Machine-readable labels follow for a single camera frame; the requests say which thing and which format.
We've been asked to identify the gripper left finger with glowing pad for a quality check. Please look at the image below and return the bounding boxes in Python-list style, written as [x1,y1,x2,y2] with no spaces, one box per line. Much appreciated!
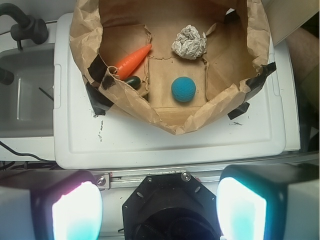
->
[0,169,103,240]

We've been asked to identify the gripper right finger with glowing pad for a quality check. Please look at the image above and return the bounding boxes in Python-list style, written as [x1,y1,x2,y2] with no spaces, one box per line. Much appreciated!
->
[216,163,320,240]

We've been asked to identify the white paper ball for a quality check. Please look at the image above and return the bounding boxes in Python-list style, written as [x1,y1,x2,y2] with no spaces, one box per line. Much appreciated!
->
[171,24,207,60]

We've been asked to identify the white plastic bin lid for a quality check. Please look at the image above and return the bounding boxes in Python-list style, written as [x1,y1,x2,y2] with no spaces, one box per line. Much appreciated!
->
[53,13,292,169]

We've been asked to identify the grey sink basin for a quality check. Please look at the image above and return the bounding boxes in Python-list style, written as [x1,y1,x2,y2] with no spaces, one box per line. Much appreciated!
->
[0,43,55,138]

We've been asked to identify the black tape strip left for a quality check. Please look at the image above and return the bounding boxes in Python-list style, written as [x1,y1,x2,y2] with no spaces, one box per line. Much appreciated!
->
[85,54,114,116]

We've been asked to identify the black tape strip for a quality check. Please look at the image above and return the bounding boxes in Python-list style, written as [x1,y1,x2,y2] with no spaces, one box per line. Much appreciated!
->
[227,62,277,120]
[85,54,114,116]

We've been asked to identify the black tape strip right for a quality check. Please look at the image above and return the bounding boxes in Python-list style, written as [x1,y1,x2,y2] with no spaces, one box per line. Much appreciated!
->
[227,62,277,120]

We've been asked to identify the blue foam ball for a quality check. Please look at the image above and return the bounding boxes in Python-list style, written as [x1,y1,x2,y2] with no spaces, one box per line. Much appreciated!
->
[171,76,196,103]

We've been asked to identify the dark green toy vegetable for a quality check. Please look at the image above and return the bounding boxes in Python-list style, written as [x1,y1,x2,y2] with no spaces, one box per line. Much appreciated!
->
[124,75,141,90]

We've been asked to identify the orange toy carrot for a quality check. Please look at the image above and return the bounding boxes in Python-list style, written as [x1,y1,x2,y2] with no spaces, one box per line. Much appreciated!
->
[114,43,152,80]

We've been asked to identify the brown paper bag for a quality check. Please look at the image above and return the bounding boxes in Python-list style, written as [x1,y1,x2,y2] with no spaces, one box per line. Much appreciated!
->
[70,0,271,135]

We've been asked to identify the black faucet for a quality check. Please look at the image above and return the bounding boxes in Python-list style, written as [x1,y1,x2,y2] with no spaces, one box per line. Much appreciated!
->
[0,3,49,51]

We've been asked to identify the black cable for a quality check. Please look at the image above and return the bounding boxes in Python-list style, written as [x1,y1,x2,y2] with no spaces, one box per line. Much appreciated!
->
[0,140,55,162]

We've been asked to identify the aluminium rail with screws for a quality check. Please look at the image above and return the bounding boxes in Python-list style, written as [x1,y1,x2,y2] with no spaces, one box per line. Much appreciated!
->
[92,169,222,191]

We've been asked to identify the black octagonal mount plate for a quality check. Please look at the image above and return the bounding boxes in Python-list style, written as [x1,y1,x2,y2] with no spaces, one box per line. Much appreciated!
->
[122,172,222,240]

